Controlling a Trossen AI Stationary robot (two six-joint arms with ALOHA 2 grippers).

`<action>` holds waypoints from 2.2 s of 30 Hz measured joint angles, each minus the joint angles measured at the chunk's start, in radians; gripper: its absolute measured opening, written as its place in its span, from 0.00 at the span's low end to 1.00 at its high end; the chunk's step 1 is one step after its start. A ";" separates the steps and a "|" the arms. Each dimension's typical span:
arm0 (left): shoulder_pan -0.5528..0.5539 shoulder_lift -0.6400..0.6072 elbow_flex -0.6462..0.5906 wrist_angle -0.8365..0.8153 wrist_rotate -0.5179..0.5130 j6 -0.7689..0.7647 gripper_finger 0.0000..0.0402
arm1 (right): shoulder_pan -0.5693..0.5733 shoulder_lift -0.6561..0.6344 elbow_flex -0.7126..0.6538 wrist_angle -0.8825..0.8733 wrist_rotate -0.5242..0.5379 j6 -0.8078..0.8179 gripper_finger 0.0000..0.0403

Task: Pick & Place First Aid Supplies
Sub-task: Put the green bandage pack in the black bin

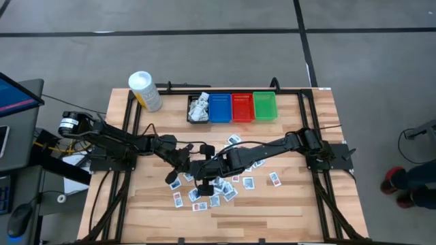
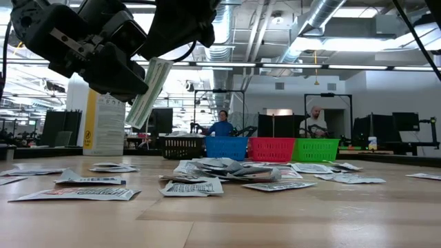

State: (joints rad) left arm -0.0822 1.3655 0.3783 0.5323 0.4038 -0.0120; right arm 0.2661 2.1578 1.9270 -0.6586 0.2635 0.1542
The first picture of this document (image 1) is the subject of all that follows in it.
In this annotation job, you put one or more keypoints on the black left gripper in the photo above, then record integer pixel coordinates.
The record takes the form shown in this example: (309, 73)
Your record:
(180, 158)

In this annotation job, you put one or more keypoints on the smartphone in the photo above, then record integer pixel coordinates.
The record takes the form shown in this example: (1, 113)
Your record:
(2, 140)

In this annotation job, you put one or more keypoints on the black diagonal support beam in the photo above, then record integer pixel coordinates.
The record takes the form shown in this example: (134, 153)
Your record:
(64, 170)

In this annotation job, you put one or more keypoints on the white paper sheet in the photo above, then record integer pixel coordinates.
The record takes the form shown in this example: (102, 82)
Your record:
(73, 177)

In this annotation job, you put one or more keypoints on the red slotted plastic basket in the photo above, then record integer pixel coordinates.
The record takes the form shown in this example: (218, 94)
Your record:
(243, 107)

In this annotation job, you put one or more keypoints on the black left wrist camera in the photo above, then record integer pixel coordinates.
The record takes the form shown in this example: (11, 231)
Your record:
(168, 142)

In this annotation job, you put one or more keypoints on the black frame clamp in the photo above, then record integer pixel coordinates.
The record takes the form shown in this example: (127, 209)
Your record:
(274, 83)

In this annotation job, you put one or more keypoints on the white tape roll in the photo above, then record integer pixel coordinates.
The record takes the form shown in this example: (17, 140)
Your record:
(61, 198)

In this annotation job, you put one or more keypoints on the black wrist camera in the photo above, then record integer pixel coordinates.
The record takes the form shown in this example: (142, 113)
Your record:
(235, 158)
(168, 142)

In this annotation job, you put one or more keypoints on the white wipes canister yellow label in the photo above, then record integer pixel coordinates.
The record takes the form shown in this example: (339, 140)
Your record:
(144, 88)

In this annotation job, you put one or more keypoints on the black computer mouse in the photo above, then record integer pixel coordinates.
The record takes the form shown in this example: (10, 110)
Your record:
(19, 219)

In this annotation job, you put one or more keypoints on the black keyboard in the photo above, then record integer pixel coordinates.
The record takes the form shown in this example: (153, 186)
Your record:
(4, 199)

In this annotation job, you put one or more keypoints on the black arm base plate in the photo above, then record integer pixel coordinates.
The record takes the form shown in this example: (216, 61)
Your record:
(340, 165)
(102, 166)

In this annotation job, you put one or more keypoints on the green slotted plastic basket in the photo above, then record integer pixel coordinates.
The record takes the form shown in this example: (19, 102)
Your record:
(265, 106)

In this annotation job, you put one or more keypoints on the black slotted plastic basket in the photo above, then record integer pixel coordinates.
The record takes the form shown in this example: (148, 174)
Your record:
(188, 117)

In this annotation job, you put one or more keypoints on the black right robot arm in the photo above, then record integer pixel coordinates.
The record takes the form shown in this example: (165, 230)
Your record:
(272, 146)

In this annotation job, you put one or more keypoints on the blue slotted plastic basket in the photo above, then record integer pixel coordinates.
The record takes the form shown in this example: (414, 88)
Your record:
(220, 108)

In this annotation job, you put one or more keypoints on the long plain white packet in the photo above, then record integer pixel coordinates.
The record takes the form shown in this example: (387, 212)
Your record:
(199, 108)

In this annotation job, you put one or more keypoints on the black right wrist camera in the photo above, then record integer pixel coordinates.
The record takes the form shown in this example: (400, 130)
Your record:
(235, 158)

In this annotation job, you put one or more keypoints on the laptop with blue screen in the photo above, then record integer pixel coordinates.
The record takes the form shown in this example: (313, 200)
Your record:
(20, 136)

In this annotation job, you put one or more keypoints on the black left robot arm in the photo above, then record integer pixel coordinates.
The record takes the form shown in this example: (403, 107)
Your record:
(112, 137)

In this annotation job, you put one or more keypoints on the person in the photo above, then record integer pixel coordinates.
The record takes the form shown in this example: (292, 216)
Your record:
(408, 180)

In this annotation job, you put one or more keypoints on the grey stand foot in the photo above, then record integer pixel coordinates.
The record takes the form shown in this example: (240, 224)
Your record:
(422, 129)

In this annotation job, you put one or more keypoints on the monitor with blue screen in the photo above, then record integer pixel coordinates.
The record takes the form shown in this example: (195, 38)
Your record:
(13, 95)

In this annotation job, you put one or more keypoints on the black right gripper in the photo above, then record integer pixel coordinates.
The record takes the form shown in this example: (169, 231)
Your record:
(211, 170)

